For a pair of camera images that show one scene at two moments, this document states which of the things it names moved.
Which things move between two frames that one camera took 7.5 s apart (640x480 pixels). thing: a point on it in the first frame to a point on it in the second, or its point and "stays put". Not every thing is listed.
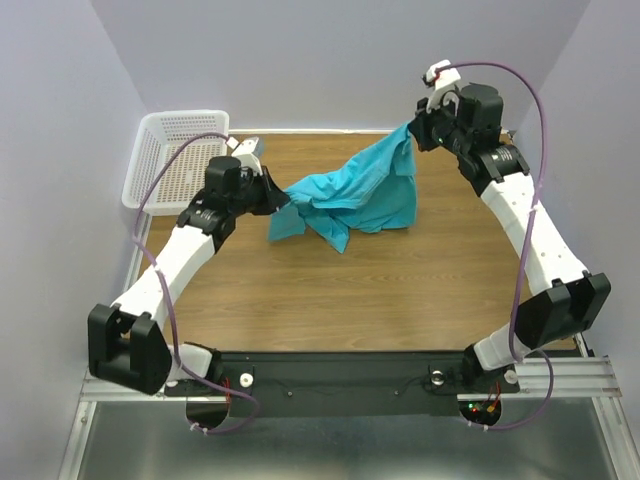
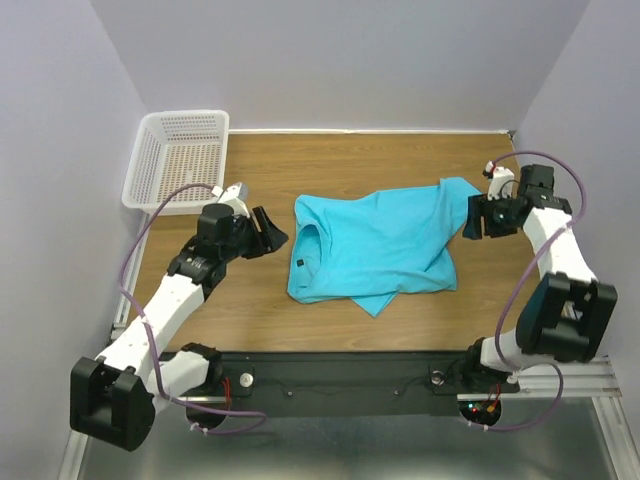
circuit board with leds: x=485 y=412 stays put
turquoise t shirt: x=375 y=192 to x=371 y=246
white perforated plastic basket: x=185 y=176 stays put
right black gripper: x=420 y=124 to x=479 y=205
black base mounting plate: x=338 y=385 stays put
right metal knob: x=437 y=377 stays put
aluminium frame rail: x=582 y=377 stays put
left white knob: x=246 y=380 stays put
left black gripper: x=274 y=197 to x=271 y=239
